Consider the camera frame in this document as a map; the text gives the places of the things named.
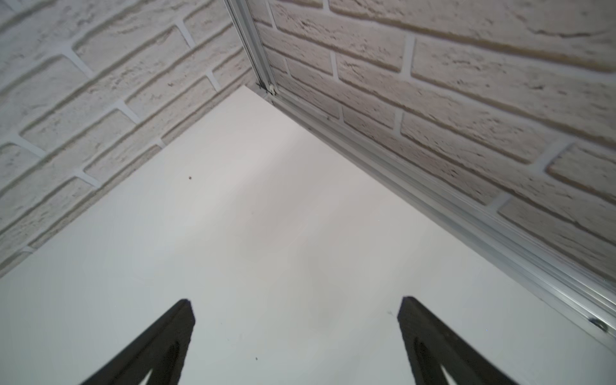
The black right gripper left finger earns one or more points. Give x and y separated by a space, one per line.
157 355

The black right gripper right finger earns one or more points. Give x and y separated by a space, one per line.
435 352

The right wall base aluminium rail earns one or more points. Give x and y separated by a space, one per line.
581 298

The right corner aluminium post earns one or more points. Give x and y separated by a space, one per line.
248 33

